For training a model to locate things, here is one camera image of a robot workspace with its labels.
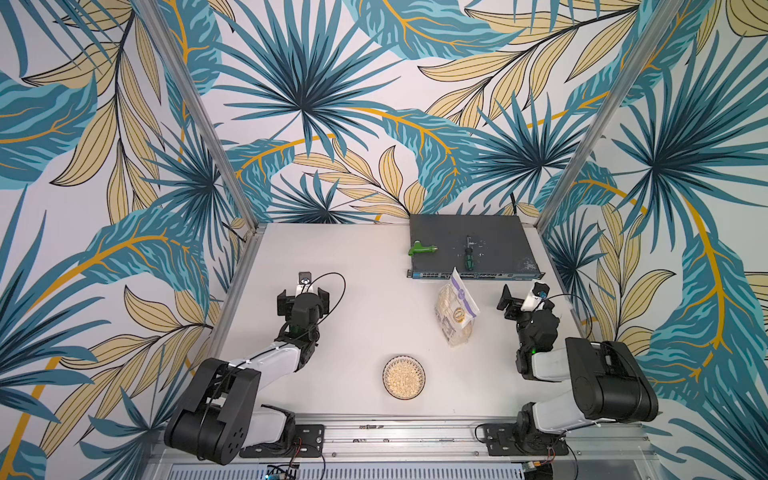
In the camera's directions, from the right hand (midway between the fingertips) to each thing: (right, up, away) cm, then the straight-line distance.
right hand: (504, 287), depth 89 cm
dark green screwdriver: (-7, +8, +12) cm, 16 cm away
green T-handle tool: (-24, +12, +17) cm, 31 cm away
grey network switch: (-2, +12, +20) cm, 24 cm away
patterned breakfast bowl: (-30, -23, -10) cm, 39 cm away
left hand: (-60, -2, 0) cm, 60 cm away
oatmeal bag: (-16, -6, -7) cm, 19 cm away
